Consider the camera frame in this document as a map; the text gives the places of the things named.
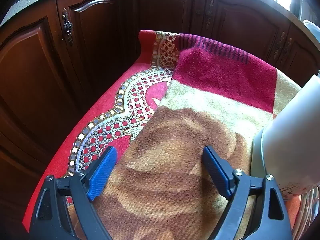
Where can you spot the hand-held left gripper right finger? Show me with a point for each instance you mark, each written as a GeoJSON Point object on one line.
{"type": "Point", "coordinates": [216, 167]}

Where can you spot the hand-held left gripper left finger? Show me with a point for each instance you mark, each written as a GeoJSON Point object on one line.
{"type": "Point", "coordinates": [103, 170]}

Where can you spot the white jar with grey base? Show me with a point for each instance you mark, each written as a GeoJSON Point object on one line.
{"type": "Point", "coordinates": [292, 135]}

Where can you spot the printed fleece blanket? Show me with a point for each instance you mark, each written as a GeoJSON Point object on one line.
{"type": "Point", "coordinates": [200, 105]}

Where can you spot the red patterned rug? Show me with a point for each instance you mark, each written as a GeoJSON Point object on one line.
{"type": "Point", "coordinates": [105, 105]}

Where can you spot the dark wooden kitchen cabinet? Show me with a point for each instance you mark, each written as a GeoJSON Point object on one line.
{"type": "Point", "coordinates": [37, 80]}

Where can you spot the white bowl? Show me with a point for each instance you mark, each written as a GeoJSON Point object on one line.
{"type": "Point", "coordinates": [312, 28]}

